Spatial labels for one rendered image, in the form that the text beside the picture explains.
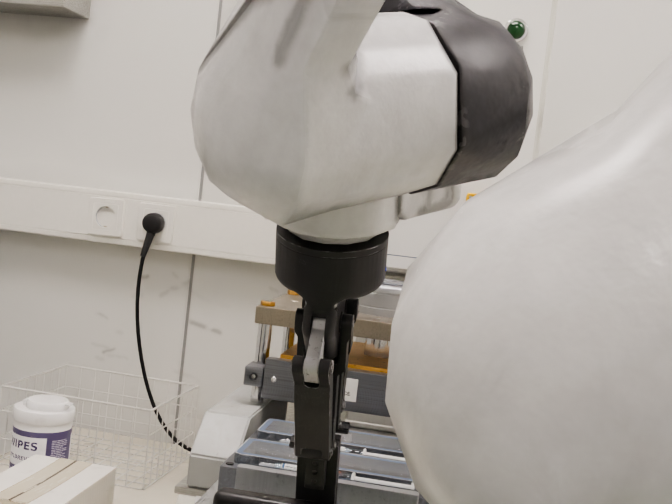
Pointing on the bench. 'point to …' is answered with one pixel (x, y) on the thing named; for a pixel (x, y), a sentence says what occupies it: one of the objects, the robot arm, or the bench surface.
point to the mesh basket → (119, 425)
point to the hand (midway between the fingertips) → (317, 476)
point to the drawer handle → (253, 498)
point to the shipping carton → (57, 482)
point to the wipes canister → (41, 428)
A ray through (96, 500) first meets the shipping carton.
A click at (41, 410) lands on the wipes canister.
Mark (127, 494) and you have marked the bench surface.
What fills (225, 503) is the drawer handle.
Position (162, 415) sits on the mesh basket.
